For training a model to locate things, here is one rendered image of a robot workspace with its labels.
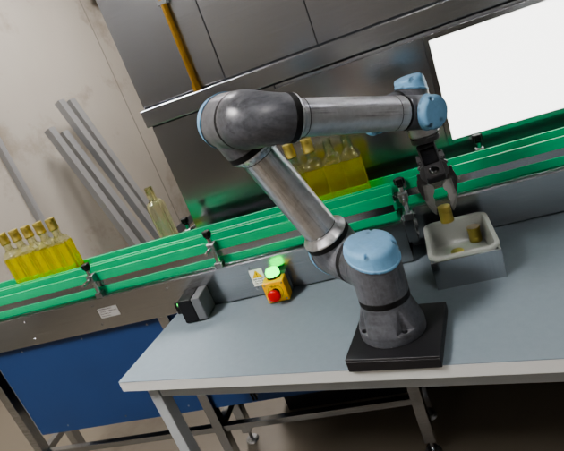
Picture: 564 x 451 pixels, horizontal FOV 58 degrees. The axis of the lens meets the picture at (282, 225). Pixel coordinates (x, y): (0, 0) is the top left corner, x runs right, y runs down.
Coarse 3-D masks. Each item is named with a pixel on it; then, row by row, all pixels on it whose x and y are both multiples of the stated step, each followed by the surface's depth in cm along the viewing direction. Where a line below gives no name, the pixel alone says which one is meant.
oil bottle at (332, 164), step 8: (336, 152) 157; (328, 160) 155; (336, 160) 155; (328, 168) 156; (336, 168) 155; (328, 176) 157; (336, 176) 156; (344, 176) 156; (336, 184) 158; (344, 184) 157; (336, 192) 159; (344, 192) 158
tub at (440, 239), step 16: (432, 224) 147; (448, 224) 146; (464, 224) 145; (480, 224) 144; (432, 240) 147; (448, 240) 147; (464, 240) 146; (496, 240) 126; (432, 256) 130; (448, 256) 127
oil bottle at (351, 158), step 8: (344, 152) 154; (352, 152) 153; (344, 160) 154; (352, 160) 154; (360, 160) 154; (344, 168) 155; (352, 168) 155; (360, 168) 154; (352, 176) 156; (360, 176) 155; (352, 184) 157; (360, 184) 156; (368, 184) 157; (352, 192) 158
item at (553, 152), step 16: (544, 144) 140; (560, 144) 140; (480, 160) 145; (496, 160) 144; (512, 160) 144; (528, 160) 143; (544, 160) 142; (560, 160) 141; (416, 176) 150; (464, 176) 148; (480, 176) 147; (496, 176) 146; (512, 176) 146; (416, 192) 153; (240, 224) 167; (64, 272) 188; (0, 288) 198
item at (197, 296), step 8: (192, 288) 166; (200, 288) 164; (184, 296) 162; (192, 296) 160; (200, 296) 159; (208, 296) 164; (184, 304) 160; (192, 304) 160; (200, 304) 159; (208, 304) 163; (184, 312) 162; (192, 312) 161; (200, 312) 160; (208, 312) 162; (192, 320) 162
